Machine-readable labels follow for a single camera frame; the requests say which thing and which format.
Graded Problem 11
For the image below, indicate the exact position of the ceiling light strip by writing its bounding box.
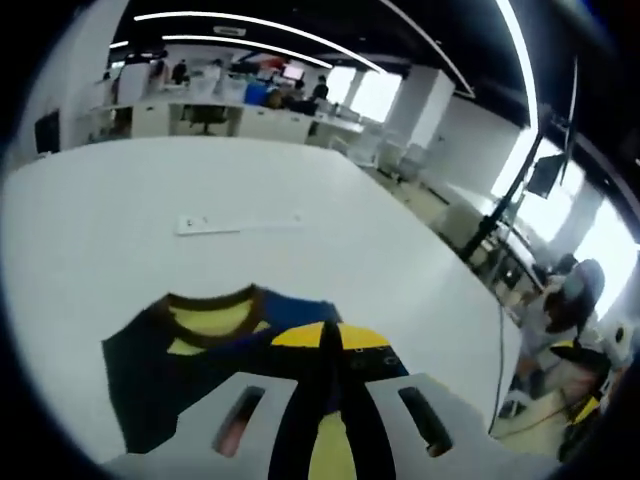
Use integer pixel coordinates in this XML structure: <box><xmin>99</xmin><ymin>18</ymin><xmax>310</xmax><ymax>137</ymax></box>
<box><xmin>493</xmin><ymin>0</ymin><xmax>545</xmax><ymax>127</ymax></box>
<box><xmin>378</xmin><ymin>0</ymin><xmax>477</xmax><ymax>97</ymax></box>

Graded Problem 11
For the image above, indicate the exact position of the white flat table strip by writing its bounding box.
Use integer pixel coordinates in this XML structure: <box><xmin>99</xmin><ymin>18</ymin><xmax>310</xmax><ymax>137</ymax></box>
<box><xmin>173</xmin><ymin>212</ymin><xmax>305</xmax><ymax>237</ymax></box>

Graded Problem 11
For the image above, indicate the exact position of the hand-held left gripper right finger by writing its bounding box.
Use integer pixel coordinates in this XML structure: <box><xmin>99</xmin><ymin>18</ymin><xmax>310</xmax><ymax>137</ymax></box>
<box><xmin>332</xmin><ymin>322</ymin><xmax>504</xmax><ymax>480</ymax></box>

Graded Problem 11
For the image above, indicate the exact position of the white square pillar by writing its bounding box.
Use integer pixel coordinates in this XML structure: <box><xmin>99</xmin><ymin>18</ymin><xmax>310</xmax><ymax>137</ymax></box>
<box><xmin>7</xmin><ymin>0</ymin><xmax>127</xmax><ymax>161</ymax></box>

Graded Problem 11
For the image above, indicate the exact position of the row of white desk cabinets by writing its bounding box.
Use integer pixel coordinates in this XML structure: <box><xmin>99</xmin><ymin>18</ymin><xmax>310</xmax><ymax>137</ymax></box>
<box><xmin>78</xmin><ymin>98</ymin><xmax>367</xmax><ymax>150</ymax></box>

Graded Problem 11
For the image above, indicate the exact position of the white window pillar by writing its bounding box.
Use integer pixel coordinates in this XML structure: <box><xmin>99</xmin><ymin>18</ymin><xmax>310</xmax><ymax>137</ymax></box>
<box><xmin>386</xmin><ymin>66</ymin><xmax>455</xmax><ymax>152</ymax></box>

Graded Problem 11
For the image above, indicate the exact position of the yellow blue grey garment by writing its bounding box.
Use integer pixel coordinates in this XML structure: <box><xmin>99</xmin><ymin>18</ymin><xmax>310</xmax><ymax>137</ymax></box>
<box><xmin>101</xmin><ymin>282</ymin><xmax>412</xmax><ymax>480</ymax></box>

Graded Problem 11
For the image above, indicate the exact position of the blue container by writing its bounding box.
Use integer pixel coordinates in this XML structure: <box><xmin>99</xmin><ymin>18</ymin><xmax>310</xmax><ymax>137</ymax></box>
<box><xmin>244</xmin><ymin>82</ymin><xmax>272</xmax><ymax>107</ymax></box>

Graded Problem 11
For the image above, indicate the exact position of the long curved ceiling light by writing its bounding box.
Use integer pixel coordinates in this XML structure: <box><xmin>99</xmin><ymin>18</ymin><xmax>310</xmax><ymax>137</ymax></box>
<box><xmin>132</xmin><ymin>11</ymin><xmax>387</xmax><ymax>75</ymax></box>

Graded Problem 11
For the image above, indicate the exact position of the black office chair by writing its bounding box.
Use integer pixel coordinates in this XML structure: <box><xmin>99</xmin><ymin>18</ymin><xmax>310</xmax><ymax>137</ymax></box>
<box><xmin>188</xmin><ymin>103</ymin><xmax>230</xmax><ymax>137</ymax></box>

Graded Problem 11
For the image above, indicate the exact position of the black tripod stand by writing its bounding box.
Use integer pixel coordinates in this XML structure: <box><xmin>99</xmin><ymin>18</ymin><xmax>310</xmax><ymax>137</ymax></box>
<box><xmin>461</xmin><ymin>128</ymin><xmax>547</xmax><ymax>262</ymax></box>

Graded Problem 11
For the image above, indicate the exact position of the white panel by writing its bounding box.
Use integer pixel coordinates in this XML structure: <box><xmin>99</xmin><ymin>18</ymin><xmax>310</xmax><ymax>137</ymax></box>
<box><xmin>119</xmin><ymin>64</ymin><xmax>152</xmax><ymax>105</ymax></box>

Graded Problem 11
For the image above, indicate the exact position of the black bin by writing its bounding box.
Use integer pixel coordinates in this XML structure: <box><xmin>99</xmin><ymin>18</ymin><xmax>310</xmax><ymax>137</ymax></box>
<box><xmin>33</xmin><ymin>109</ymin><xmax>62</xmax><ymax>155</ymax></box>

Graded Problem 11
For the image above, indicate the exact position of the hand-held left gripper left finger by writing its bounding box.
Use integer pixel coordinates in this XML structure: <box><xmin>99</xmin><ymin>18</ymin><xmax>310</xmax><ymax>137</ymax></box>
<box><xmin>101</xmin><ymin>322</ymin><xmax>343</xmax><ymax>480</ymax></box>

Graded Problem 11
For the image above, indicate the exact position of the white mesh office chair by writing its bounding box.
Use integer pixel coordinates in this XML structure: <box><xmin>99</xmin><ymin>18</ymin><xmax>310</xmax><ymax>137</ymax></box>
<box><xmin>378</xmin><ymin>138</ymin><xmax>432</xmax><ymax>175</ymax></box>

